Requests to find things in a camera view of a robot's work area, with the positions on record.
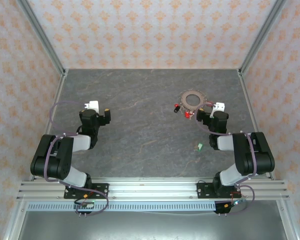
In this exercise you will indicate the red tag key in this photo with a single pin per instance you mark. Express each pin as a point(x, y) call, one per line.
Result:
point(176, 105)
point(188, 114)
point(209, 104)

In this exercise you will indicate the metal keyring disc with rings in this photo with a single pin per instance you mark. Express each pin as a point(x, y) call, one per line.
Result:
point(183, 100)

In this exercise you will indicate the black tag key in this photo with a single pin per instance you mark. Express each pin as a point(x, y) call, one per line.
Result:
point(176, 110)

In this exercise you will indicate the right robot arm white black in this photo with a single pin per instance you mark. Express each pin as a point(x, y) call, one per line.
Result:
point(252, 155)

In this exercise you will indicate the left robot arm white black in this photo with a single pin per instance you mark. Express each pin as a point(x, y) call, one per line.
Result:
point(57, 160)

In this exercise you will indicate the small controller circuit board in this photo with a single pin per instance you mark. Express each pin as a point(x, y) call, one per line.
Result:
point(86, 205)
point(236, 203)

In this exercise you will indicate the grey metal shelf sheet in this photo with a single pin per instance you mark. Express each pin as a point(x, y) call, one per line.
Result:
point(152, 227)

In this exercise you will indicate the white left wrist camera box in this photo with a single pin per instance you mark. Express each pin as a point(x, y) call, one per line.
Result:
point(93, 105)

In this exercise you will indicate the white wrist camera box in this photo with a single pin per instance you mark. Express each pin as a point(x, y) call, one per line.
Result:
point(93, 105)
point(220, 106)

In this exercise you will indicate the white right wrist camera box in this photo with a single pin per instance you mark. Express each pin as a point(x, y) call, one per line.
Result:
point(220, 106)

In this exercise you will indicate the aluminium side rail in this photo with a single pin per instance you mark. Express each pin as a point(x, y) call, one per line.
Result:
point(246, 95)
point(58, 95)

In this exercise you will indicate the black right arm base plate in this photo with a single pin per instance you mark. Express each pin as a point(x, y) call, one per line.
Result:
point(202, 190)

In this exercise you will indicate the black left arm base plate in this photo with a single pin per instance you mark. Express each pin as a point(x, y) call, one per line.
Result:
point(101, 187)

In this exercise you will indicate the aluminium corner post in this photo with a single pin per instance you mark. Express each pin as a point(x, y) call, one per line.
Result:
point(262, 32)
point(40, 32)

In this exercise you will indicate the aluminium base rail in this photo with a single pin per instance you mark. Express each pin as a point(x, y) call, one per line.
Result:
point(152, 190)

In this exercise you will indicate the aluminium frame leg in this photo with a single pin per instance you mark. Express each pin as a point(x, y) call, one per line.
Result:
point(13, 225)
point(290, 225)

